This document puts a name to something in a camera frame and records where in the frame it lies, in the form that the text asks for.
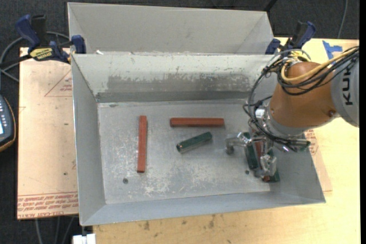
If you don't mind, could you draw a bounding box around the dark green flat block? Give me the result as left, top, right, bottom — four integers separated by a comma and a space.
176, 131, 213, 154
244, 144, 260, 171

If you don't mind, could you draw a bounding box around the black cylinder on white bracket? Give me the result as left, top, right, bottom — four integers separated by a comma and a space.
281, 136, 312, 153

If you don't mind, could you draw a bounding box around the grey metal bin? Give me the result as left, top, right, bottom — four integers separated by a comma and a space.
67, 2, 327, 226

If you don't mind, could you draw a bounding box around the brown cardboard board red print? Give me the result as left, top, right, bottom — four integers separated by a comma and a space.
16, 47, 334, 221

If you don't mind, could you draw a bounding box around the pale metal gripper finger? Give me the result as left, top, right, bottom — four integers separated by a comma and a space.
236, 132, 253, 145
225, 136, 244, 155

